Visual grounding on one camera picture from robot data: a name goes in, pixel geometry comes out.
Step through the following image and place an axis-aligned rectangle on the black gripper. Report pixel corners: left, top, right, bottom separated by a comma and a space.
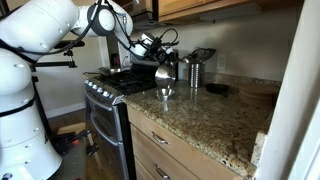
147, 39, 180, 68

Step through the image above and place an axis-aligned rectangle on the silver bowl holding food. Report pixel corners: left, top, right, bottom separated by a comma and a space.
154, 63, 177, 89

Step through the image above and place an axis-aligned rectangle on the steel ladle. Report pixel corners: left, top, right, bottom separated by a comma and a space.
181, 55, 194, 65

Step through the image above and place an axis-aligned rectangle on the small perforated steel utensil holder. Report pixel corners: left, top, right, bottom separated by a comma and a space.
189, 63, 205, 88

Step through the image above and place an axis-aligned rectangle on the stainless range hood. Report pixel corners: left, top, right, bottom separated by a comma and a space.
123, 0, 154, 33

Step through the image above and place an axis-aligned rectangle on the steel frying pan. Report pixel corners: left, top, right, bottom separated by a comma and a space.
98, 66, 132, 76

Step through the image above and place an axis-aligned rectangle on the wooden upper cabinet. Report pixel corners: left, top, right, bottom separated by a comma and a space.
158, 0, 304, 24

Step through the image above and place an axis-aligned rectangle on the black cast iron skillet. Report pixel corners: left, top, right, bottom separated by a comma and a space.
204, 83, 231, 98

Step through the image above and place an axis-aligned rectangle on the stainless gas stove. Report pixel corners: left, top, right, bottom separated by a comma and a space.
83, 49, 168, 180

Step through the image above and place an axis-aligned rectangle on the stack of woven trivets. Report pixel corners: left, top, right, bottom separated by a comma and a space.
239, 83, 279, 108

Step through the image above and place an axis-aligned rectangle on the kitchen base cabinet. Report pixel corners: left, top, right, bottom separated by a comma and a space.
126, 104, 244, 180

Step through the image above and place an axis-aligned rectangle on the wooden board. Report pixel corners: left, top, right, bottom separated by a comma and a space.
56, 122, 87, 136

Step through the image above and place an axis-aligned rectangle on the black red clamp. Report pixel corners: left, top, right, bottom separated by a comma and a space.
49, 129, 101, 156

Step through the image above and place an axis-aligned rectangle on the white tall cabinet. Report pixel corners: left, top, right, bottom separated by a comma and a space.
253, 0, 320, 180

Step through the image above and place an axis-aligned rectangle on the robot cart table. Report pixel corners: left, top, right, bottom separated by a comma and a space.
49, 121, 101, 180

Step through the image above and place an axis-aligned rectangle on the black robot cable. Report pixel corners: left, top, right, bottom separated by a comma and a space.
0, 0, 181, 61

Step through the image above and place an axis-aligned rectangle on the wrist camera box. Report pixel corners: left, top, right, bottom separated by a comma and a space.
139, 32, 156, 44

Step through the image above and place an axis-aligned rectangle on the white wall outlet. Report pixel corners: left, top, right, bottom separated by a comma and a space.
216, 52, 228, 71

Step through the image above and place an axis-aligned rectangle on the metal drawer handle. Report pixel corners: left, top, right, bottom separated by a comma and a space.
151, 131, 170, 146
154, 164, 172, 180

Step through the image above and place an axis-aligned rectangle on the black stereo camera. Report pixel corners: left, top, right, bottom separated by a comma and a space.
54, 39, 86, 50

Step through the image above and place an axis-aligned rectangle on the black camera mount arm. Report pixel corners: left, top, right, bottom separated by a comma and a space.
26, 48, 78, 138

